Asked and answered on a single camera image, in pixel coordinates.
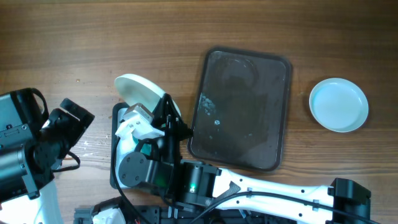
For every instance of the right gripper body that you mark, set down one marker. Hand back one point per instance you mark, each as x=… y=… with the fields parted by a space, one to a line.
x=168 y=150

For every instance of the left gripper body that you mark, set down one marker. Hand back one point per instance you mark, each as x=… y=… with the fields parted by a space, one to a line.
x=64 y=131

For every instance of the green and yellow sponge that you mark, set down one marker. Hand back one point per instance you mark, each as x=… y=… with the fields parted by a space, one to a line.
x=144 y=146

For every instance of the white plate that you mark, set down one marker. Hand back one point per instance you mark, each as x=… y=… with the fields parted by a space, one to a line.
x=134 y=89
x=338 y=105

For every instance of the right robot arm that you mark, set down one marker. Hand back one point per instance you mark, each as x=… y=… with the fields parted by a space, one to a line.
x=200 y=188

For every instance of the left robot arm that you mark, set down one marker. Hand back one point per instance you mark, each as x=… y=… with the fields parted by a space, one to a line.
x=28 y=194

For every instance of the black tray with water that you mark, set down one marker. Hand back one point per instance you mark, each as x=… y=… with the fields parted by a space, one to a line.
x=124 y=146

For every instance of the brown plastic serving tray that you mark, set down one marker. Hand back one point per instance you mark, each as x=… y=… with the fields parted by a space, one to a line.
x=241 y=109

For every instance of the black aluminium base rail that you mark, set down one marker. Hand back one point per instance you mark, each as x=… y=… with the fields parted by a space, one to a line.
x=115 y=210

